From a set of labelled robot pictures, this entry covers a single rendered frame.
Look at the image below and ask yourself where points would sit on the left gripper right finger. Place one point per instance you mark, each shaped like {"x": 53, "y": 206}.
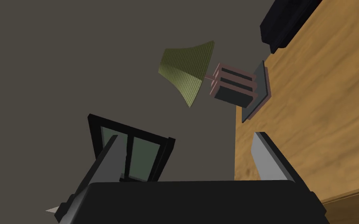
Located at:
{"x": 269, "y": 161}

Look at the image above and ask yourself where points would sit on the black framed window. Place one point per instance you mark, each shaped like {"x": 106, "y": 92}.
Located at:
{"x": 142, "y": 152}

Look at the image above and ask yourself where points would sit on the black box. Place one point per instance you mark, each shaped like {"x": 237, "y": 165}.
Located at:
{"x": 287, "y": 23}

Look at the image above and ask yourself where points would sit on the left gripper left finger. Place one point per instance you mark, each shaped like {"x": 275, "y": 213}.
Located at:
{"x": 104, "y": 168}

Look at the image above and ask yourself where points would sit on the wooden table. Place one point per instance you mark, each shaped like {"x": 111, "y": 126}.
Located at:
{"x": 316, "y": 118}

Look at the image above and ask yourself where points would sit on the green shade table lamp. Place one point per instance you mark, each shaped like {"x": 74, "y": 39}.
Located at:
{"x": 185, "y": 71}

